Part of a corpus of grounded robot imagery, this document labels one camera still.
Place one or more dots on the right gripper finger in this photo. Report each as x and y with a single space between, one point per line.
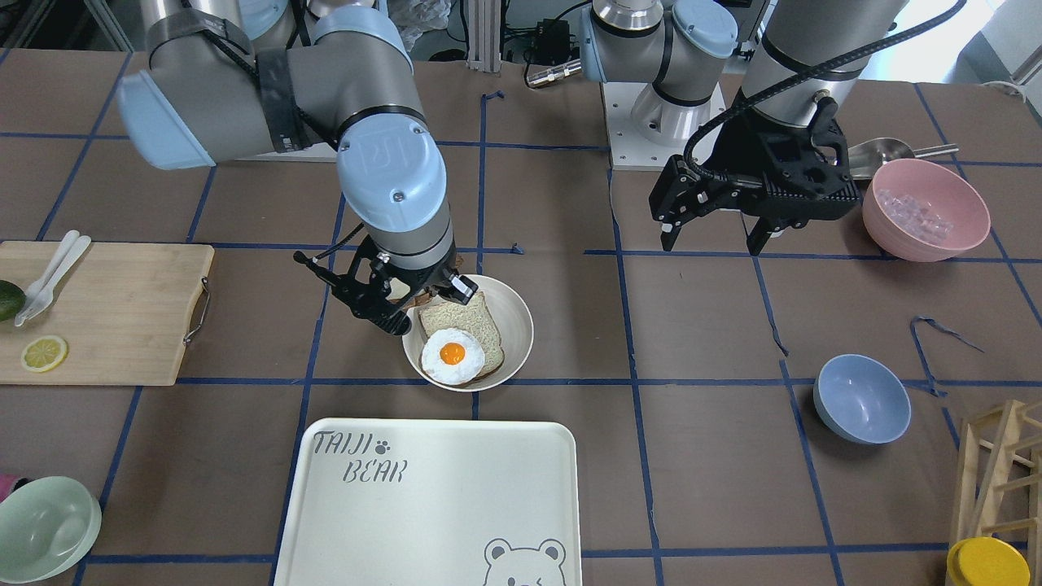
366 300
455 288

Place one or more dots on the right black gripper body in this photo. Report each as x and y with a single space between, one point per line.
422 282

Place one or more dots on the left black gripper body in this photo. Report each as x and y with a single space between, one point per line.
750 149

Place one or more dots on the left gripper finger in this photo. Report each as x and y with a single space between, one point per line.
765 228
681 195

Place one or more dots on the cream round plate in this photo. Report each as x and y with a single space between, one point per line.
514 320

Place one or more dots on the bread slice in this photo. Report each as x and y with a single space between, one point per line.
400 289
476 318

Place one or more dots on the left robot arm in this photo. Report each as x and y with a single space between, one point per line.
678 50

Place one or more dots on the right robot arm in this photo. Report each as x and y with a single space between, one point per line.
232 79

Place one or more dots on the fried egg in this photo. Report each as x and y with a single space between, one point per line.
452 357

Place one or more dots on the metal scoop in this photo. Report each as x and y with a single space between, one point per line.
866 158

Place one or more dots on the pink bowl with ice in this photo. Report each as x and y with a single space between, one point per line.
923 212

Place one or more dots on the cream bear tray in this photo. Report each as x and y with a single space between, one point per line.
432 502

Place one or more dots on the blue bowl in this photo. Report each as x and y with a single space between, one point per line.
861 400

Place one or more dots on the wooden cutting board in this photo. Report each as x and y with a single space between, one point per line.
124 309

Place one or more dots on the lemon slice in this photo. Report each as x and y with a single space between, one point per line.
44 354

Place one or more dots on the wooden cup rack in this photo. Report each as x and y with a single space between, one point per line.
997 487

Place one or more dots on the yellow cup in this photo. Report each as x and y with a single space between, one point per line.
985 560

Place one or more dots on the light green bowl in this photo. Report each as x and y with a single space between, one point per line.
47 526

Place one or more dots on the pink cloth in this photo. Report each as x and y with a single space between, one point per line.
9 483

